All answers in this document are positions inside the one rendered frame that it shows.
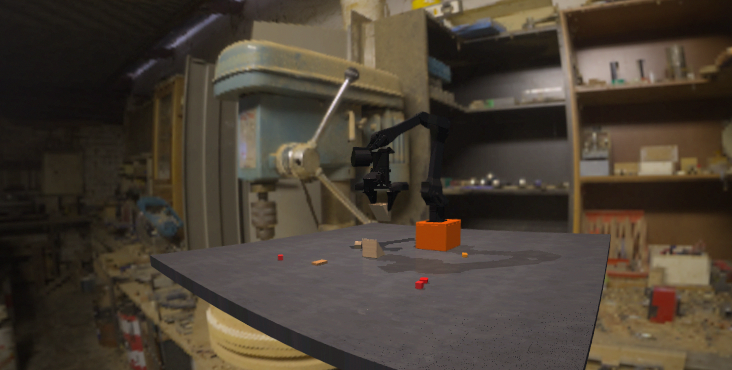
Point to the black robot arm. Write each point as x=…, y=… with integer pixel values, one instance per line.
x=431, y=190

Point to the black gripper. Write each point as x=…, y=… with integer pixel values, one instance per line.
x=394, y=188

